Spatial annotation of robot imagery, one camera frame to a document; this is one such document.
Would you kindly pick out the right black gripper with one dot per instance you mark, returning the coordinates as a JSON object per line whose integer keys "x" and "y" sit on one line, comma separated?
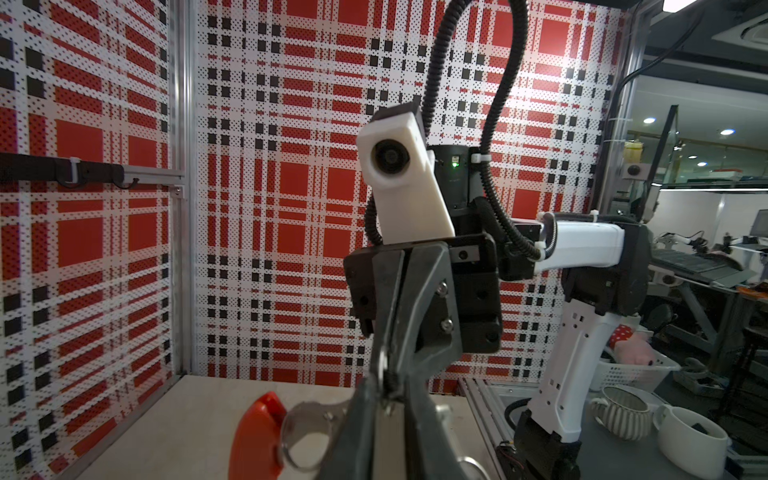
{"x": 446, "y": 285}

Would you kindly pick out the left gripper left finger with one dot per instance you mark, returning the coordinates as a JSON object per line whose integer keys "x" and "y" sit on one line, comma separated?
{"x": 351, "y": 451}

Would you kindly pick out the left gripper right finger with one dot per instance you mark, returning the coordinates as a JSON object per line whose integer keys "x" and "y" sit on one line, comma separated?
{"x": 429, "y": 454}

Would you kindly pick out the grey key organizer red handle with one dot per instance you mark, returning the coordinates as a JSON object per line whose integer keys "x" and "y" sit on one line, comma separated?
{"x": 270, "y": 438}

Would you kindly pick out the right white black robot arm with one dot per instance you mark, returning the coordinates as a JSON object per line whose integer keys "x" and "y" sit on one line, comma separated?
{"x": 602, "y": 259}

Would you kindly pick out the white plastic storage basket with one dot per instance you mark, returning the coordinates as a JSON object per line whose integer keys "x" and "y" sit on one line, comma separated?
{"x": 628, "y": 359}

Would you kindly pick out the white ribbed ceramic mug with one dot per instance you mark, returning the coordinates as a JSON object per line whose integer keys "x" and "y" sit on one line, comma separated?
{"x": 625, "y": 412}

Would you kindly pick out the plain white ceramic mug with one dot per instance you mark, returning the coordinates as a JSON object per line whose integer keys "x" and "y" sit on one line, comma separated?
{"x": 691, "y": 441}

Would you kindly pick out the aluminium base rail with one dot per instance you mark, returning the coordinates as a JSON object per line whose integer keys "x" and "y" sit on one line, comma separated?
{"x": 488, "y": 401}

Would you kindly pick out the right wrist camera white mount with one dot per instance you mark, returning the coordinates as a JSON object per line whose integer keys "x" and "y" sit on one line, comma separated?
{"x": 399, "y": 168}

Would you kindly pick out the black hook rail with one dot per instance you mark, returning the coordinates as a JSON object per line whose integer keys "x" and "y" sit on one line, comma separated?
{"x": 70, "y": 173}

